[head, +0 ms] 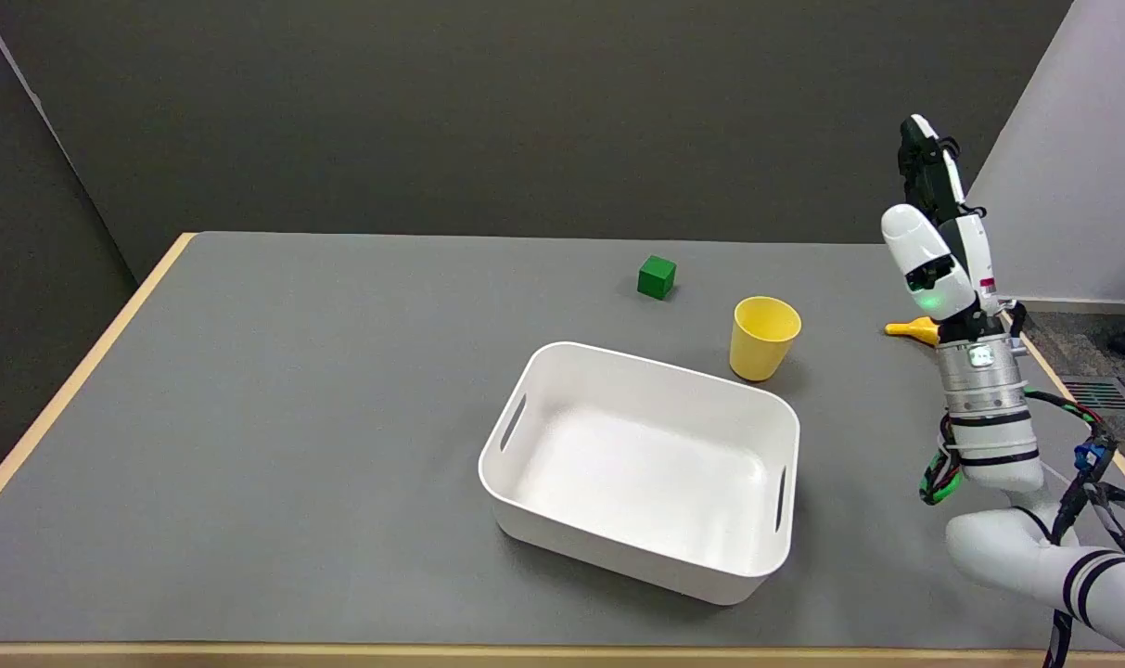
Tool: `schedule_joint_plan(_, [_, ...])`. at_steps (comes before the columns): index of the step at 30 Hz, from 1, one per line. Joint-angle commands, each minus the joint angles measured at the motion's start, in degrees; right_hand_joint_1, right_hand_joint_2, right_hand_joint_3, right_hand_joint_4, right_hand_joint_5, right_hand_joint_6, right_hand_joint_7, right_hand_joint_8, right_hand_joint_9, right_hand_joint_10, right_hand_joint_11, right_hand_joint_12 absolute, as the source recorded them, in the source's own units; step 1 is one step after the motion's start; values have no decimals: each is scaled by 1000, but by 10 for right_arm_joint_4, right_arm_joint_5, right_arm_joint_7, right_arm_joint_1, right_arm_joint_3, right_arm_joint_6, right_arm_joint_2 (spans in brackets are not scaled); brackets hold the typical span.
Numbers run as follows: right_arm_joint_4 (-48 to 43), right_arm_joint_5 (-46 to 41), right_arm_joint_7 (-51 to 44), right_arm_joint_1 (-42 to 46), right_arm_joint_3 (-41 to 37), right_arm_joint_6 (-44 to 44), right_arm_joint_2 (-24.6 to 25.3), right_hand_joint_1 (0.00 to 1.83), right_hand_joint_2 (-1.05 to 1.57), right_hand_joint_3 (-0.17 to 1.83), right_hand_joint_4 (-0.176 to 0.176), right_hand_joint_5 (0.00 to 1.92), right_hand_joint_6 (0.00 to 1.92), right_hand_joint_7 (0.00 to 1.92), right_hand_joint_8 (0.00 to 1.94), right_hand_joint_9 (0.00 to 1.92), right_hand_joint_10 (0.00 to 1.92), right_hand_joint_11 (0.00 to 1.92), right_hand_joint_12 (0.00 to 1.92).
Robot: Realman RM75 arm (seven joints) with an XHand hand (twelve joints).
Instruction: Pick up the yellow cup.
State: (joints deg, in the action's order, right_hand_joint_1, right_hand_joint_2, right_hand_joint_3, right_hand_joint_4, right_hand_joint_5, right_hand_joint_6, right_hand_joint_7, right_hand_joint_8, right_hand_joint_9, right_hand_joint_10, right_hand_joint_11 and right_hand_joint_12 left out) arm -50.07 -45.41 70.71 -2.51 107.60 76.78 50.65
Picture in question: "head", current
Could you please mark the yellow plastic cup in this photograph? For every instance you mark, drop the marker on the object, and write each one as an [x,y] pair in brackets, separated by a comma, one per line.
[762,339]

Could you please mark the green cube block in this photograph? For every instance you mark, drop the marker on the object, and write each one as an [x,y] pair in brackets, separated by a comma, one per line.
[656,277]

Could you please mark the floor vent grille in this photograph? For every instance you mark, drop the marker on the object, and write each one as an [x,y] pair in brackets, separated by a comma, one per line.
[1099,394]

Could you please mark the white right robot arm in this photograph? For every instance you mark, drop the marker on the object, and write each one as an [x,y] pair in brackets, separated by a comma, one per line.
[998,436]

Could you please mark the white plastic storage bin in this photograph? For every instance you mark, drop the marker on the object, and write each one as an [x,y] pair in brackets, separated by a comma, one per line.
[643,471]

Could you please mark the yellow banana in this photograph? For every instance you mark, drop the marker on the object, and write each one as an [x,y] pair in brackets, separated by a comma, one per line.
[912,328]

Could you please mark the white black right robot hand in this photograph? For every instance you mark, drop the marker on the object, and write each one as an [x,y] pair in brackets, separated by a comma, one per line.
[933,260]

